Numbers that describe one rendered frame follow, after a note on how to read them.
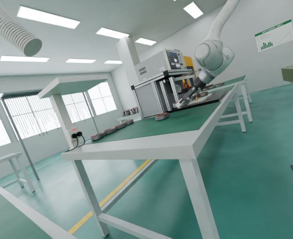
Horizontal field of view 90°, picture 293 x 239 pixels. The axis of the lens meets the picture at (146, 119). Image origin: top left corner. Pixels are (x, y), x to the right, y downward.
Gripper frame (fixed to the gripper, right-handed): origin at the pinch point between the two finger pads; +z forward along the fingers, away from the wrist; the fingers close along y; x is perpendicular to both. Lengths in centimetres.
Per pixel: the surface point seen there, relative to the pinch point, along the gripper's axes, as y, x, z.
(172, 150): -57, -14, -5
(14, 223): -94, 0, 17
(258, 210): 1, -87, 17
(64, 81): -47, 54, 23
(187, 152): -57, -18, -8
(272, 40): 562, -25, -177
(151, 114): 25.7, 16.4, 38.3
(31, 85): 199, 498, 433
